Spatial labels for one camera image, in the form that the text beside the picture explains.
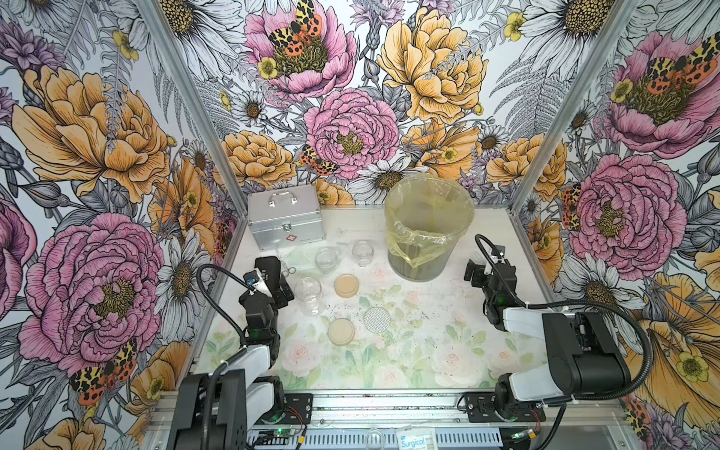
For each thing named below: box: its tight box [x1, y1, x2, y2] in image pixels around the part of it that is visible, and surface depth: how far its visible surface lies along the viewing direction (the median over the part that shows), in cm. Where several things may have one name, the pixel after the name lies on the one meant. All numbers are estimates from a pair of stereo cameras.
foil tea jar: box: [294, 275, 326, 316], surface depth 89 cm
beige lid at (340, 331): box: [327, 317, 356, 346], surface depth 88 cm
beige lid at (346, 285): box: [333, 273, 360, 300], surface depth 99 cm
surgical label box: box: [395, 423, 439, 450], surface depth 71 cm
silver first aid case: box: [247, 183, 326, 252], surface depth 104 cm
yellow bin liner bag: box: [384, 173, 476, 269], surface depth 92 cm
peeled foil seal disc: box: [362, 305, 392, 334], surface depth 91 cm
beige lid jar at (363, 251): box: [351, 240, 375, 268], surface depth 104 cm
